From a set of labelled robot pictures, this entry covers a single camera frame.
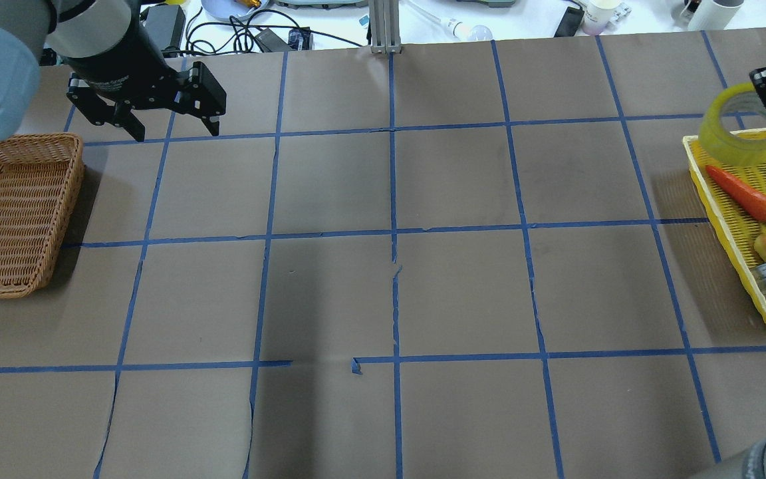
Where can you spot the toy carrot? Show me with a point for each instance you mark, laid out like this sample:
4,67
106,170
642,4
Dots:
751,201

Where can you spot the white light bulb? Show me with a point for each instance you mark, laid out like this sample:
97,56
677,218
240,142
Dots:
467,32

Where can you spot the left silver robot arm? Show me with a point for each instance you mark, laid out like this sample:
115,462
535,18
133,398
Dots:
75,29

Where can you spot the white paper cup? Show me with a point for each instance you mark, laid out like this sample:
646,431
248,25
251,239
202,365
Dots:
597,14

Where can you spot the brown wicker basket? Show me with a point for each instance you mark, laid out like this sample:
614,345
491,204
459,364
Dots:
40,180

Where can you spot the blue plate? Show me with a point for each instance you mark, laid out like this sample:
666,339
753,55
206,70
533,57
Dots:
224,10

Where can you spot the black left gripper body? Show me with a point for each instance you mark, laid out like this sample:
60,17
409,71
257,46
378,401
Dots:
119,66

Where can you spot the yellow plastic basket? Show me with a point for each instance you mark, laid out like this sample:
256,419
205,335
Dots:
735,230

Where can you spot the brass cylinder tool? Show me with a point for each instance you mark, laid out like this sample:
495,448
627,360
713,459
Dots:
250,4

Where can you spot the black power adapter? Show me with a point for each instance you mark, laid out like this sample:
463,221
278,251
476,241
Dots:
164,24

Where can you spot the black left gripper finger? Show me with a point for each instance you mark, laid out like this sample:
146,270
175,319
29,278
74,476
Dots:
213,123
125,119

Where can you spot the aluminium frame post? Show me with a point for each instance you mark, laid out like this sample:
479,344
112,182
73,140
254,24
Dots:
385,27

